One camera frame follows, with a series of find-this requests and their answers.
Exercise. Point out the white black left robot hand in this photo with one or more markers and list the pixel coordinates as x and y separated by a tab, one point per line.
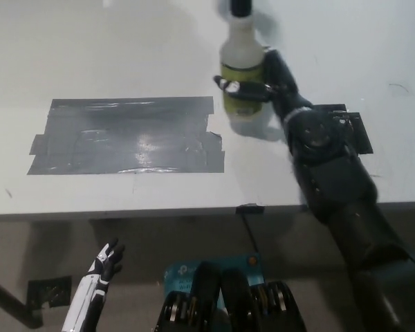
90	287

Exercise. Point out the black tape square patch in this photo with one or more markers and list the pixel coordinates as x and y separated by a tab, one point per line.
361	131

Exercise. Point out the white spray bottle yellow label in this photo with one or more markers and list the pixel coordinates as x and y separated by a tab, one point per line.
240	52

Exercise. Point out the grey duct tape patch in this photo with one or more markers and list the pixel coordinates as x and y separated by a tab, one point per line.
124	141

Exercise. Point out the black teal robot torso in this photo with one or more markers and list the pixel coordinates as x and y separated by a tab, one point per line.
228	297

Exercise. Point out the black metal table leg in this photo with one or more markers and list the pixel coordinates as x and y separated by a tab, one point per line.
10	299

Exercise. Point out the small black tape strip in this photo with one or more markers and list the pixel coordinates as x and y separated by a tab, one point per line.
249	208

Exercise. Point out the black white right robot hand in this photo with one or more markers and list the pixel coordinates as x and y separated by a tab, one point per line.
283	83

